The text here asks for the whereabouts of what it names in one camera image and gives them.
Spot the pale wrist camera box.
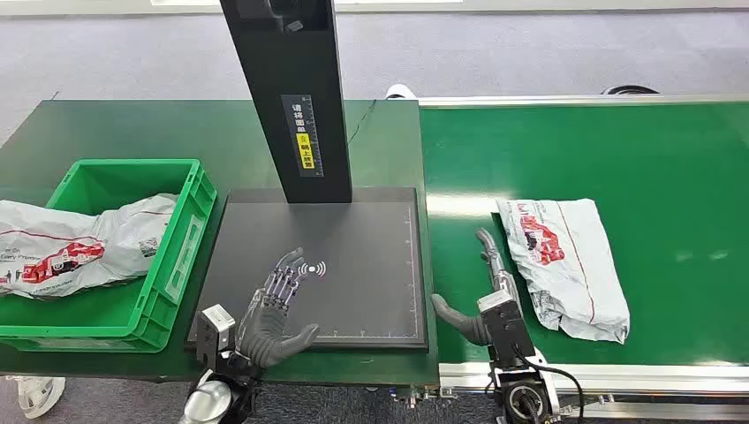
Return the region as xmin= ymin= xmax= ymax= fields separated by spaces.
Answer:
xmin=195 ymin=304 xmax=237 ymax=371
xmin=476 ymin=289 xmax=536 ymax=364

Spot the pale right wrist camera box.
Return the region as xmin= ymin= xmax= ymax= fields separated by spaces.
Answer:
xmin=476 ymin=289 xmax=536 ymax=364

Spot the small metal bracket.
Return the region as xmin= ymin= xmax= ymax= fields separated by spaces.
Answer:
xmin=390 ymin=384 xmax=458 ymax=411

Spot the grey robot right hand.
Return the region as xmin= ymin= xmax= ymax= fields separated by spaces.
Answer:
xmin=431 ymin=228 xmax=521 ymax=346

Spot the green plastic crate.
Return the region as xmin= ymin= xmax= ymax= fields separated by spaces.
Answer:
xmin=0 ymin=157 xmax=218 ymax=354

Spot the grey courier bag, long red line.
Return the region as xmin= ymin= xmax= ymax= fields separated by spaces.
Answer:
xmin=0 ymin=193 xmax=179 ymax=300

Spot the black yellow label sticker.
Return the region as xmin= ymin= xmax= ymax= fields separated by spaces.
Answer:
xmin=280 ymin=93 xmax=325 ymax=178

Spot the grey courier bag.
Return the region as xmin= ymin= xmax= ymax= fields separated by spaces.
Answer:
xmin=496 ymin=197 xmax=632 ymax=345
xmin=0 ymin=193 xmax=179 ymax=300

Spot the black inbound scanner machine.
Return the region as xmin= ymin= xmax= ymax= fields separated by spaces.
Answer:
xmin=186 ymin=0 xmax=429 ymax=351

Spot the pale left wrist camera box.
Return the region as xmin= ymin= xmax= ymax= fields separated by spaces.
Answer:
xmin=195 ymin=304 xmax=237 ymax=371

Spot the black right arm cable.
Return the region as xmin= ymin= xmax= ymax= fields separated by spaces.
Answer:
xmin=511 ymin=348 xmax=586 ymax=424

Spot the white shoe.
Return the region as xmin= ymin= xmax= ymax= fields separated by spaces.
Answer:
xmin=5 ymin=375 xmax=66 ymax=420

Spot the green conveyor belt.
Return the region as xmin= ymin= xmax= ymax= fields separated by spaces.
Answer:
xmin=418 ymin=93 xmax=749 ymax=411

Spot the black round cable coil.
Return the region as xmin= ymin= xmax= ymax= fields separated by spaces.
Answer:
xmin=601 ymin=84 xmax=662 ymax=96

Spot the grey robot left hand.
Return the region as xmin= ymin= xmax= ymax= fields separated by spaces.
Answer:
xmin=238 ymin=247 xmax=321 ymax=370

